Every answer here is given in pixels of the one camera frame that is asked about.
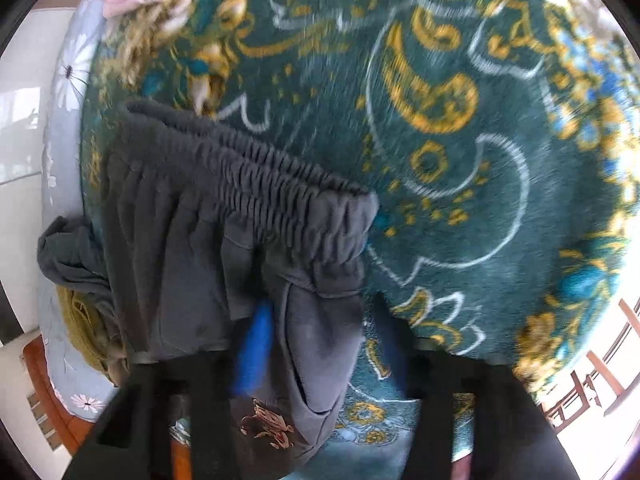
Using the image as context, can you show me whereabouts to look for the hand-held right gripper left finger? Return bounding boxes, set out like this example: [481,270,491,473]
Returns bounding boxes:
[64,304,274,480]

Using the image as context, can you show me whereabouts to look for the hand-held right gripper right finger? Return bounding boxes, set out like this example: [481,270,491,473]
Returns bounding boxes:
[374,294,582,480]

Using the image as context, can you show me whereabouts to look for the dark grey pants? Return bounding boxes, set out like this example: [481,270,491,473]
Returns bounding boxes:
[102,100,381,480]

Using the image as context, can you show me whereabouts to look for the olive yellow garment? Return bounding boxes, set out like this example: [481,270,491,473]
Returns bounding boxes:
[55,285,127,387]

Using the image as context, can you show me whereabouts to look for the wooden chair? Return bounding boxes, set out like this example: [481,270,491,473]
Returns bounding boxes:
[540,295,640,432]

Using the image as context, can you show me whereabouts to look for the dark grey crumpled garment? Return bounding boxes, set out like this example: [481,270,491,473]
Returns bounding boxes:
[37,215,114,297]

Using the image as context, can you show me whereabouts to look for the wooden bed headboard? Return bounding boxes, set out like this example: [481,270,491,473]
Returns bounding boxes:
[22,337,192,480]

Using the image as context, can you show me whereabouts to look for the white glossy wardrobe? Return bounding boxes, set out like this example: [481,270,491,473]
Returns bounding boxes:
[0,7,76,343]

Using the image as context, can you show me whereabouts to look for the blue daisy print duvet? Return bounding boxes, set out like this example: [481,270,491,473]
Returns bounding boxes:
[37,0,122,423]

